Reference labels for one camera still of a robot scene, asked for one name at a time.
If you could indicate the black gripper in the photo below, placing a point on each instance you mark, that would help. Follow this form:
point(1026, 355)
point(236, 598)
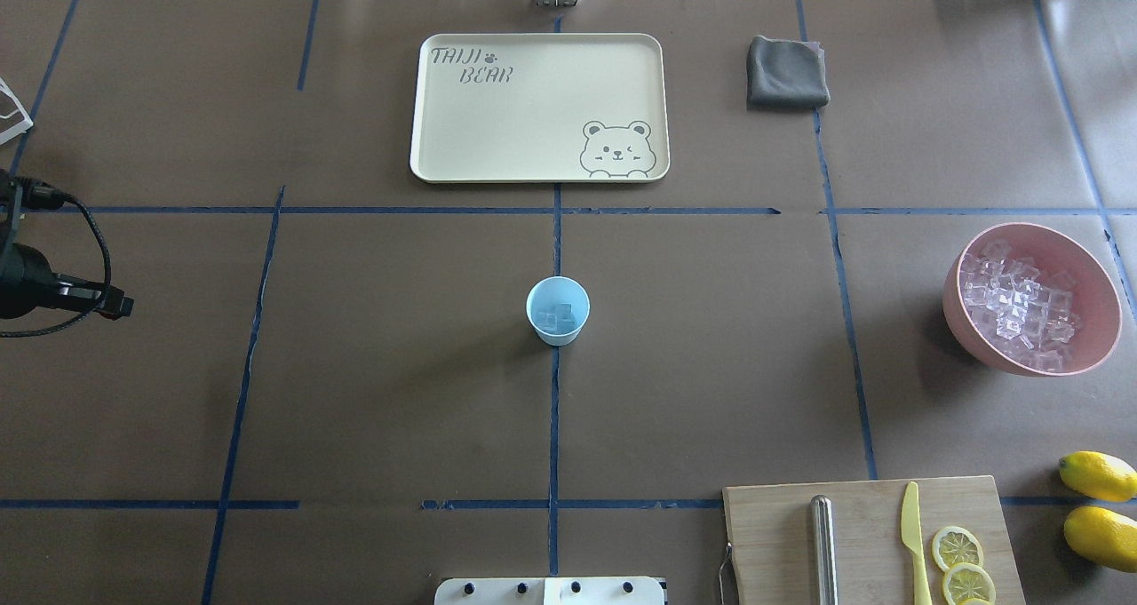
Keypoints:
point(24, 274)

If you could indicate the clear ice cube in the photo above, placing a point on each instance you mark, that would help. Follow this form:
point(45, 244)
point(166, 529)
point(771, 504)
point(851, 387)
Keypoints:
point(547, 321)
point(563, 319)

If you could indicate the light blue plastic cup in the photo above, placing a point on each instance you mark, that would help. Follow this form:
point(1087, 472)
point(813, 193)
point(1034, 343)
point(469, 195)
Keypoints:
point(559, 290)

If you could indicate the pile of clear ice cubes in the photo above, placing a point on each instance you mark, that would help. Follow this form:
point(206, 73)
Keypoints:
point(1023, 310)

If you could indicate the cream bear serving tray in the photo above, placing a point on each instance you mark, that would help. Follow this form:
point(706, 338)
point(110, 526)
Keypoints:
point(540, 108)

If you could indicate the wooden cutting board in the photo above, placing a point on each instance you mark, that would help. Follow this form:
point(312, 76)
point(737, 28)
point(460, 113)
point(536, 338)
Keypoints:
point(771, 530)

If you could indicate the folded grey cloth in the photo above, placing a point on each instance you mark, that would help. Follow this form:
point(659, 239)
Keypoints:
point(789, 75)

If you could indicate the yellow plastic knife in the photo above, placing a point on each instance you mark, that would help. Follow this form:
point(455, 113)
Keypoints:
point(910, 531)

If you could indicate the lemon slice upper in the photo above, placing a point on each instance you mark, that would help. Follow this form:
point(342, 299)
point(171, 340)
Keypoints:
point(952, 546)

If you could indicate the lemon slice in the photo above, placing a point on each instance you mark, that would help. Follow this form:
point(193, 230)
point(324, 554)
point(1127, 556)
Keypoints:
point(967, 582)
point(952, 546)

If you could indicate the lemon slice lower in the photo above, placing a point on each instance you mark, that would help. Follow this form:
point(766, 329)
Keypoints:
point(967, 582)

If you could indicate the pink bowl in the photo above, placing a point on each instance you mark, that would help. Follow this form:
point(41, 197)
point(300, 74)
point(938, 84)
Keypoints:
point(1095, 299)

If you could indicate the whole lemon upper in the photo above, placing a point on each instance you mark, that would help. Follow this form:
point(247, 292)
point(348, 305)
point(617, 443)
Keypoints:
point(1097, 475)

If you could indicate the whole lemon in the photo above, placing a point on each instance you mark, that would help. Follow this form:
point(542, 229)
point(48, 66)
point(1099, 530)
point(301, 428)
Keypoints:
point(1097, 475)
point(1102, 536)

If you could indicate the whole lemon lower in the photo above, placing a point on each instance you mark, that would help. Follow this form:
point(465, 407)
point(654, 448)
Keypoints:
point(1102, 536)

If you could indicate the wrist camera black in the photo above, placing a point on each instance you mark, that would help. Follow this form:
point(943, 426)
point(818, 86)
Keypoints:
point(22, 193)

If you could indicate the white wire cup rack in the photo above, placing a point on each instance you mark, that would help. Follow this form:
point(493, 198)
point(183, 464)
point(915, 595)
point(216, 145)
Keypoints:
point(15, 118)

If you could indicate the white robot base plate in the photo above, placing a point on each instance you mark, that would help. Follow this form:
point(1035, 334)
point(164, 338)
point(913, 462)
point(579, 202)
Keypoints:
point(552, 590)

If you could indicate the metal handled knife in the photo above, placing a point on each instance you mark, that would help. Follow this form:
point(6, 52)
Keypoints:
point(823, 519)

